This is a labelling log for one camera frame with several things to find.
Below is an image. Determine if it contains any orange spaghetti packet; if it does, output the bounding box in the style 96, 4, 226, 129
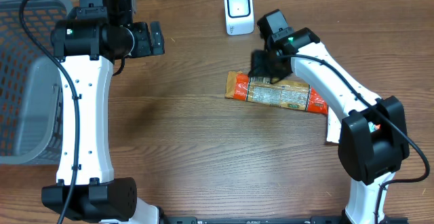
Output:
225, 71, 328, 115

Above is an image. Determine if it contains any white cream tube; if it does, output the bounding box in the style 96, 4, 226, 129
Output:
326, 107, 341, 144

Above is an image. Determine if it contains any teal wet wipes pack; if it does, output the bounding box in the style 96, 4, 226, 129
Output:
368, 122, 377, 132

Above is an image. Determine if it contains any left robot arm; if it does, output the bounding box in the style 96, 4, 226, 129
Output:
41, 0, 165, 224

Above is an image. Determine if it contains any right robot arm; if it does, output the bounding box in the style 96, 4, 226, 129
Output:
249, 10, 410, 223

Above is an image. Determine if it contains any white barcode scanner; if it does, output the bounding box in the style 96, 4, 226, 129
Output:
224, 0, 254, 35

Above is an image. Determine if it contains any grey plastic mesh basket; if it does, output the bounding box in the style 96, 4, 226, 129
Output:
1, 0, 62, 165

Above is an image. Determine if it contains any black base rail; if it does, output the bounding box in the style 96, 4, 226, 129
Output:
105, 215, 410, 224

